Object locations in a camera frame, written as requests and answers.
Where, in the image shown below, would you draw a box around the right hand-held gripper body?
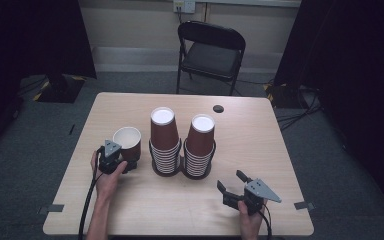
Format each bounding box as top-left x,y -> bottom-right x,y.
222,178 -> 283,216

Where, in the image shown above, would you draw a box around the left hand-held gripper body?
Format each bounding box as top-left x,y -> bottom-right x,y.
97,139 -> 132,176

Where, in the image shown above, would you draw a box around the single brown paper cup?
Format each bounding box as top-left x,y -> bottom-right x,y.
112,126 -> 143,163

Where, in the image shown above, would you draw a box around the stack of brown paper cups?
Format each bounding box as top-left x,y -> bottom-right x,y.
148,106 -> 183,175
182,113 -> 217,178

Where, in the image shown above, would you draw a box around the person's left hand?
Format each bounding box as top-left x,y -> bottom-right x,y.
90,150 -> 129,202

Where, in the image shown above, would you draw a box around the person's right hand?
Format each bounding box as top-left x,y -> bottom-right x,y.
237,199 -> 268,240

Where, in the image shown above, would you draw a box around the grey tape strip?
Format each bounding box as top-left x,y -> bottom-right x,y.
293,200 -> 316,211
36,203 -> 66,215

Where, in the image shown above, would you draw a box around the black stand base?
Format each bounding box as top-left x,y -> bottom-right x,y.
32,73 -> 88,104
263,82 -> 302,110

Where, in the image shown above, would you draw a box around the black folding chair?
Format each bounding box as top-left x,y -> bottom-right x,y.
175,20 -> 247,97

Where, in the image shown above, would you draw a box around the black curtain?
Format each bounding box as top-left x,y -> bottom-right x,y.
272,0 -> 384,222
0,0 -> 97,158

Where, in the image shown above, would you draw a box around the right hand-held gripper cable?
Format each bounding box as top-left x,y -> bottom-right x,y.
257,203 -> 274,240

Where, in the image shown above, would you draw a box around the hand-held gripper cable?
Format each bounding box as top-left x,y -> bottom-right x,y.
257,203 -> 274,240
77,145 -> 104,240

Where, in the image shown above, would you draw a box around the left hand-held gripper cable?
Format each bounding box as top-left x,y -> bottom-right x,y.
77,145 -> 104,240

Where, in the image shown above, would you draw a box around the black floor cables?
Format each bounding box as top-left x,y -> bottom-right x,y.
275,85 -> 325,132

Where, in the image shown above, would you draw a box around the white wall socket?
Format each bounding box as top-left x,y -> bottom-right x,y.
173,0 -> 197,15

